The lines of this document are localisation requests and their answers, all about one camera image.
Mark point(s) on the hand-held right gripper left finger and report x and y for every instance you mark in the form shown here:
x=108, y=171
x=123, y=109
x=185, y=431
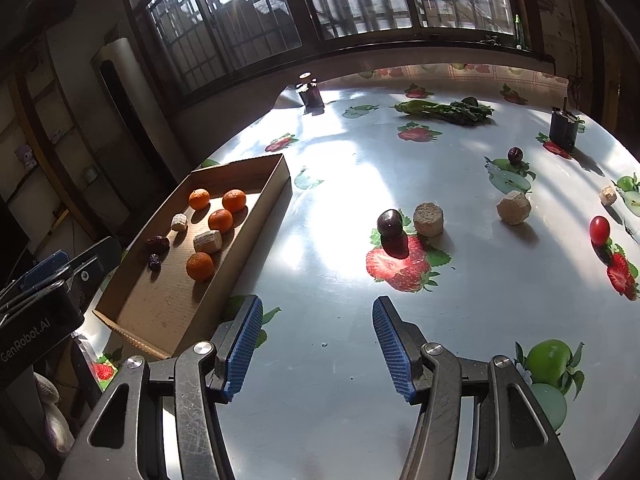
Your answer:
x=242, y=355

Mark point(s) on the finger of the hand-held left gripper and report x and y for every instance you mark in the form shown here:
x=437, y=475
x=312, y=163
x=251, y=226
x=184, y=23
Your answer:
x=45, y=266
x=95, y=262

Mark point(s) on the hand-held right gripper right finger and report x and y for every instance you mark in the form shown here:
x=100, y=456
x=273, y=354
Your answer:
x=395, y=350

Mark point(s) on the small wrinkled red date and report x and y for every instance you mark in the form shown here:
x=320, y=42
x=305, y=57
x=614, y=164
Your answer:
x=155, y=260

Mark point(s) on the large wrinkled red date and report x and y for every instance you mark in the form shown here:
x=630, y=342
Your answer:
x=157, y=243

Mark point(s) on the shallow cardboard box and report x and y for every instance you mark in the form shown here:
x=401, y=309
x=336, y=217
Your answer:
x=165, y=300

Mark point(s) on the white banana piece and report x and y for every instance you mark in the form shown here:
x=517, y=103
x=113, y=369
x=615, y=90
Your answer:
x=178, y=222

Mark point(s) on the orange tangerine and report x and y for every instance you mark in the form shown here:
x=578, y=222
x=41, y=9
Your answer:
x=199, y=199
x=220, y=220
x=200, y=266
x=234, y=200

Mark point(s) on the blocky beige dried chunk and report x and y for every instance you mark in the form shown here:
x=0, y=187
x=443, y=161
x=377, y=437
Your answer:
x=207, y=241

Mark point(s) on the person's left forearm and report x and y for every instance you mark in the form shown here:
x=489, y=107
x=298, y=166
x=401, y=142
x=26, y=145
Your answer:
x=55, y=420

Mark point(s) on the small plush toy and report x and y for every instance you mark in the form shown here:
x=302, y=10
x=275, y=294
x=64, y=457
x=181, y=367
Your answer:
x=23, y=156

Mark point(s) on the dark purple plum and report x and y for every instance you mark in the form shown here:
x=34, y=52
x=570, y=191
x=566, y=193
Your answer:
x=389, y=222

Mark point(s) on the round brown cake piece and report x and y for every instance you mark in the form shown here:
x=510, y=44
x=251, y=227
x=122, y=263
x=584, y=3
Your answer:
x=428, y=219

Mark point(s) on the white standing air conditioner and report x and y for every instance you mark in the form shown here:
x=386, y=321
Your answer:
x=125, y=115

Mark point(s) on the fruit print tablecloth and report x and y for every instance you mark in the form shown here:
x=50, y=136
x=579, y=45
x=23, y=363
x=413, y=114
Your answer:
x=325, y=200

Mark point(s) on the hexagonal beige dried chunk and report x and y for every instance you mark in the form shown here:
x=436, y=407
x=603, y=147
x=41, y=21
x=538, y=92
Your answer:
x=513, y=207

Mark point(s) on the tiny dark red date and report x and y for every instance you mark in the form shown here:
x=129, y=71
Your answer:
x=515, y=154

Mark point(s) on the red cherry tomato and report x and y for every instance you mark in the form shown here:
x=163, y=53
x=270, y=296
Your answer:
x=599, y=228

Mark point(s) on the green leafy vegetable bunch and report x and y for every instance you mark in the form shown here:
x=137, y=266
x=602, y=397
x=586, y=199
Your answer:
x=440, y=110

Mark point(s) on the small beige dried chunk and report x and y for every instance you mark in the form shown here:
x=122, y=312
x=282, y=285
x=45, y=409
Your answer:
x=608, y=194

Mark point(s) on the small dark jar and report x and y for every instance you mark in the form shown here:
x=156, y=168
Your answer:
x=311, y=95

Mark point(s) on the black square container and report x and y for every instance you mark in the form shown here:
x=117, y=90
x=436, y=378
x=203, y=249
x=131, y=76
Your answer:
x=562, y=130

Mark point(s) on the window with metal grille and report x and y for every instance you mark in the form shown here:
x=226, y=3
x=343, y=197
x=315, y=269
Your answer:
x=250, y=10

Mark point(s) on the green bottle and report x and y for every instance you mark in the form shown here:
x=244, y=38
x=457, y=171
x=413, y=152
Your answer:
x=519, y=35

